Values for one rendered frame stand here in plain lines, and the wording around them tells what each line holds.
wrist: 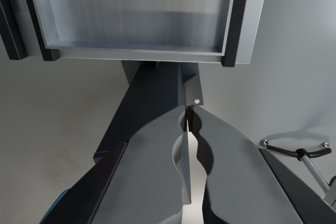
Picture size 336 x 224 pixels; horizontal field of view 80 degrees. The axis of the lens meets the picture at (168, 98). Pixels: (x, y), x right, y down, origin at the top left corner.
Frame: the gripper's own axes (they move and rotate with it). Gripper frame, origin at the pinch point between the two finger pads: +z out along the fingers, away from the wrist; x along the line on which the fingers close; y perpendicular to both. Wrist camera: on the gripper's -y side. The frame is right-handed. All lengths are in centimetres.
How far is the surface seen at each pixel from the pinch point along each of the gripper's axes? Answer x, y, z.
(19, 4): -24.5, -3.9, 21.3
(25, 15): -24.2, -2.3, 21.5
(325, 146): 110, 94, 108
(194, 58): 2.1, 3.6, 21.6
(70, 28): -17.4, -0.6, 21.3
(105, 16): -11.7, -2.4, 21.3
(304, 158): 87, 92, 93
